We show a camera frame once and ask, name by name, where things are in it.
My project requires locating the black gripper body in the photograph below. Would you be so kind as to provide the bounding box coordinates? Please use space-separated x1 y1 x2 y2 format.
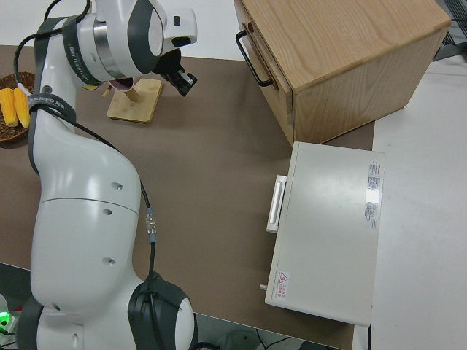
159 48 184 77

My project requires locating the wooden drawer with black handle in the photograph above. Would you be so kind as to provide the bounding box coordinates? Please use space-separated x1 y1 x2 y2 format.
233 0 294 101

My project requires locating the wooden mug stand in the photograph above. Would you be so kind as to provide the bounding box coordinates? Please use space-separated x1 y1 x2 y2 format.
101 77 163 124

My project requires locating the pink cup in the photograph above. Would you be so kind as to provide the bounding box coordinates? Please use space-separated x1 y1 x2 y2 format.
109 77 137 93

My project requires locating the brown table mat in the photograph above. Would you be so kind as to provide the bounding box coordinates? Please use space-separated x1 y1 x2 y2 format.
0 44 377 350

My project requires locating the yellow corn cob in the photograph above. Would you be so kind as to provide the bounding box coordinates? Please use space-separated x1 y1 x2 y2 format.
12 86 31 129
0 87 18 128

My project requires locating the light wooden cabinet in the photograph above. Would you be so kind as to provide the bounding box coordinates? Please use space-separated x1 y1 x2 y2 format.
233 0 452 147

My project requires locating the round wicker basket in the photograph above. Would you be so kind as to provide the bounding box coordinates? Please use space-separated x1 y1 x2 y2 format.
0 71 37 144

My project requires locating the cream toaster oven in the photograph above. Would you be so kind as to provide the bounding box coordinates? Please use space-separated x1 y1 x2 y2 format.
259 141 387 327

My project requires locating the black oven power cord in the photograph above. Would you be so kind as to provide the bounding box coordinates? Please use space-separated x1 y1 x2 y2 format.
360 323 374 350

